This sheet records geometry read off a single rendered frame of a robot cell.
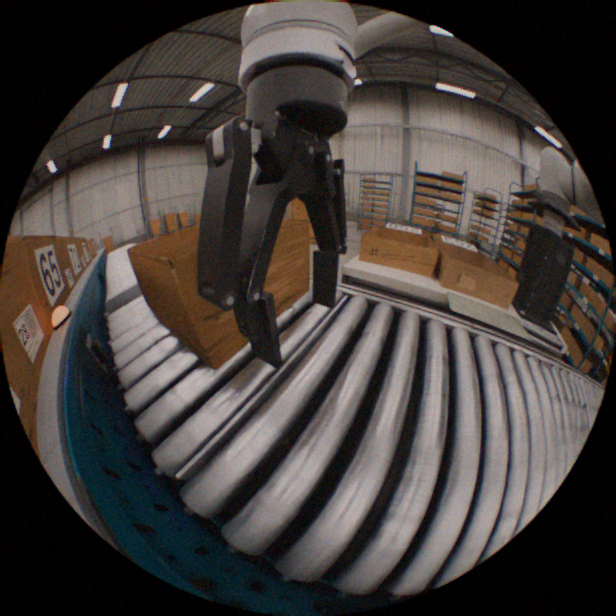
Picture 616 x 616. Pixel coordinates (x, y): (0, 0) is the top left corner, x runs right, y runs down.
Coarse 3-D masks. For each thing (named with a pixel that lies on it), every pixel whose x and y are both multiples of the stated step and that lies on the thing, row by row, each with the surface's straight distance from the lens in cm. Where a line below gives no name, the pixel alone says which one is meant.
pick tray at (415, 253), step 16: (368, 240) 67; (384, 240) 66; (400, 240) 104; (416, 240) 104; (368, 256) 68; (384, 256) 67; (400, 256) 67; (416, 256) 67; (432, 256) 67; (416, 272) 68; (432, 272) 69
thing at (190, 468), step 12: (336, 312) 39; (324, 324) 35; (312, 336) 32; (300, 348) 30; (288, 360) 28; (300, 360) 31; (288, 372) 29; (276, 384) 27; (264, 396) 26; (252, 408) 25; (240, 420) 25; (228, 432) 25; (216, 444) 25; (204, 456) 25; (192, 468) 26
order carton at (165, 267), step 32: (288, 224) 33; (128, 256) 57; (160, 256) 61; (192, 256) 21; (288, 256) 34; (160, 288) 30; (192, 288) 22; (288, 288) 36; (192, 320) 23; (224, 320) 26; (224, 352) 28
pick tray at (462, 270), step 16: (448, 256) 64; (464, 256) 103; (480, 256) 106; (448, 272) 63; (464, 272) 64; (480, 272) 66; (496, 272) 91; (448, 288) 65; (464, 288) 66; (480, 288) 68; (496, 288) 70; (512, 288) 73; (496, 304) 73
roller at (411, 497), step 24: (432, 336) 39; (432, 360) 34; (432, 384) 30; (432, 408) 28; (432, 432) 26; (408, 456) 26; (432, 456) 25; (408, 480) 24; (432, 480) 25; (408, 504) 24; (384, 528) 24; (408, 528) 24; (360, 552) 25; (384, 552) 24; (336, 576) 26; (360, 576) 25; (384, 576) 26
